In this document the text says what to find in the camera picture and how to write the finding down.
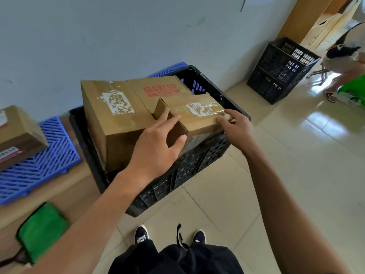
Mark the small taped cardboard box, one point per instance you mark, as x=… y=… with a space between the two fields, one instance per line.
x=196 y=116

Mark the person's dark left shoe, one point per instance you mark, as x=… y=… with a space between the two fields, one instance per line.
x=141 y=234

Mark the person's dark shoe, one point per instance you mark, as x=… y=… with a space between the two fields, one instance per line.
x=199 y=236
x=141 y=234

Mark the green bag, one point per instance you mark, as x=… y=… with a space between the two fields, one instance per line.
x=353 y=89

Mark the cardboard box with red label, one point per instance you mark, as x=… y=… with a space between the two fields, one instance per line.
x=17 y=134

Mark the person's left forearm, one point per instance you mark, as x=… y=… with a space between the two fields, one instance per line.
x=85 y=225

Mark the large red-printed cardboard box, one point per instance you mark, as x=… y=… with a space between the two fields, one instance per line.
x=119 y=122

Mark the person's left middle finger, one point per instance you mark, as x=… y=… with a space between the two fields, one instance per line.
x=161 y=116

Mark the light wooden cabinet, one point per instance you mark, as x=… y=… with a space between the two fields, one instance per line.
x=308 y=19

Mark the person's right thumb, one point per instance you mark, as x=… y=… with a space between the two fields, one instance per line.
x=223 y=121

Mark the person's left hand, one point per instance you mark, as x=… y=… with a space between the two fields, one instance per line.
x=151 y=152

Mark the blue plastic grid pallet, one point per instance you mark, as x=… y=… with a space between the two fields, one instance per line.
x=168 y=69
x=42 y=162

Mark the black plastic crate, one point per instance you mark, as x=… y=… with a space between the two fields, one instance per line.
x=188 y=165
x=281 y=69

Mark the person's dark right shoe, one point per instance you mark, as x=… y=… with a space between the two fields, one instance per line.
x=199 y=236

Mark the person's black trousers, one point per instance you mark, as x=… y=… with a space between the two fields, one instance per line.
x=176 y=259

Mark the person's right hand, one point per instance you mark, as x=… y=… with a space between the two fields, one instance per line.
x=239 y=134

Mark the person's right forearm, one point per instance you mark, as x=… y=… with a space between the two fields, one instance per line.
x=285 y=211

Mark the green cloth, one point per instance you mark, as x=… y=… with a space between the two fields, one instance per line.
x=42 y=231

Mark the metal stool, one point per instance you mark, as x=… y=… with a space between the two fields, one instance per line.
x=319 y=72

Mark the person's left thumb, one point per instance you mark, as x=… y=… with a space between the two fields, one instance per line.
x=177 y=144

